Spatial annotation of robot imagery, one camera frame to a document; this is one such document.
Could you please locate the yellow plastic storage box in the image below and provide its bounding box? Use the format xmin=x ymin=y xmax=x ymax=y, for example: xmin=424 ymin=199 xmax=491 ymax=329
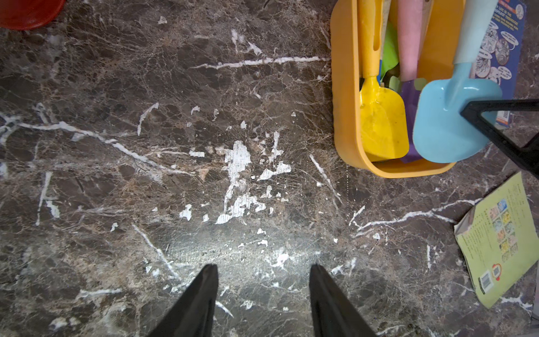
xmin=331 ymin=1 xmax=455 ymax=178

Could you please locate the purple plastic shovel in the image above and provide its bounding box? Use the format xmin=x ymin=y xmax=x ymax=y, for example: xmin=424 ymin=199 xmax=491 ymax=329
xmin=397 ymin=0 xmax=424 ymax=163

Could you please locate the yellow plastic scoop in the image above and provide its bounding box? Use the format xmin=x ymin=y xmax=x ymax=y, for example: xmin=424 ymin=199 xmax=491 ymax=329
xmin=358 ymin=0 xmax=409 ymax=161

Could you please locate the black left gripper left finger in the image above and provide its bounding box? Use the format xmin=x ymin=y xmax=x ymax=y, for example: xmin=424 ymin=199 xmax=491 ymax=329
xmin=149 ymin=264 xmax=218 ymax=336

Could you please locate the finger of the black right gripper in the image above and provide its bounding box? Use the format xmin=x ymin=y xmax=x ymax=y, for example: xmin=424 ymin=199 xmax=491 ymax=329
xmin=460 ymin=99 xmax=538 ymax=178

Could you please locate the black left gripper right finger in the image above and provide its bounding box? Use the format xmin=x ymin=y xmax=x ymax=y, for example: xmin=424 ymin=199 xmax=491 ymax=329
xmin=309 ymin=264 xmax=377 ymax=337

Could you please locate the red pen cup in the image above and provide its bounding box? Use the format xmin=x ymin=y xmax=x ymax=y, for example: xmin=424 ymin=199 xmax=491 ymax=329
xmin=1 ymin=0 xmax=65 ymax=31

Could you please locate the yellow green booklet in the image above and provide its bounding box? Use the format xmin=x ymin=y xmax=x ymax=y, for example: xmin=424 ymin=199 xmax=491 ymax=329
xmin=453 ymin=172 xmax=538 ymax=308

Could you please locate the teal plastic shovel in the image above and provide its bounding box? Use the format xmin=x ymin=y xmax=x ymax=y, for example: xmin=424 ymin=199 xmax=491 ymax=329
xmin=413 ymin=1 xmax=503 ymax=164

